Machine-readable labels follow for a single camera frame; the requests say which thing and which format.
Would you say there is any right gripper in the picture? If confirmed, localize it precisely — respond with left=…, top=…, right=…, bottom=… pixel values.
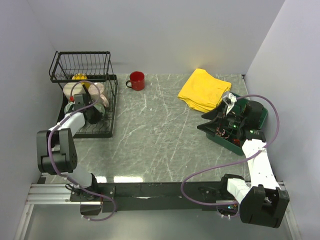
left=197, top=100, right=246, bottom=137

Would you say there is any speckled teal mug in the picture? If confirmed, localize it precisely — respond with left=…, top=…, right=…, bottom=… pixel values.
left=64, top=102, right=75, bottom=116

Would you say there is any pink mug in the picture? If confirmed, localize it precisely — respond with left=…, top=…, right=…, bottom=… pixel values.
left=88, top=82, right=110, bottom=108

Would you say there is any floral mug green inside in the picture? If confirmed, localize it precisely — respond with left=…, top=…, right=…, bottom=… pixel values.
left=63, top=82, right=86, bottom=101

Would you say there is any yellow enamel mug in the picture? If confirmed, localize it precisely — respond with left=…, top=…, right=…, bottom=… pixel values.
left=72, top=73, right=91, bottom=92

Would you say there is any red mug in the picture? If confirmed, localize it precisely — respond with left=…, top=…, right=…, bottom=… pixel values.
left=125, top=71, right=145, bottom=91

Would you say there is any small teal cup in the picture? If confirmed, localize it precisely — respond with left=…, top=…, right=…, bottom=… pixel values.
left=93, top=103, right=106, bottom=118

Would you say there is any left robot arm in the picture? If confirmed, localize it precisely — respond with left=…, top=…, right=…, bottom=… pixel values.
left=36, top=93, right=102, bottom=201

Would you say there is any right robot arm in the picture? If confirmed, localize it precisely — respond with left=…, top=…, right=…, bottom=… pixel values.
left=197, top=99, right=290, bottom=228

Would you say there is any yellow folded cloth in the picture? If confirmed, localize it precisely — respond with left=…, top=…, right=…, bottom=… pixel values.
left=177, top=68, right=232, bottom=113

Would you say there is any green compartment organizer box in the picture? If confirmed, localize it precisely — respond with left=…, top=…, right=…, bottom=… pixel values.
left=206, top=92, right=268, bottom=156

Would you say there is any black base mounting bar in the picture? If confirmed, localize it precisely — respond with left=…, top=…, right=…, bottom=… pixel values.
left=65, top=181, right=232, bottom=216

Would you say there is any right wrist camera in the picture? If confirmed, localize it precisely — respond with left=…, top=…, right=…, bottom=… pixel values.
left=221, top=91, right=237, bottom=115

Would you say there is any black wire dish rack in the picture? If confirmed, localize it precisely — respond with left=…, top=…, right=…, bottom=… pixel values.
left=49, top=51, right=118, bottom=138

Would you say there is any aluminium rail frame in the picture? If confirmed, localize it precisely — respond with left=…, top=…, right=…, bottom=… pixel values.
left=13, top=184, right=302, bottom=240

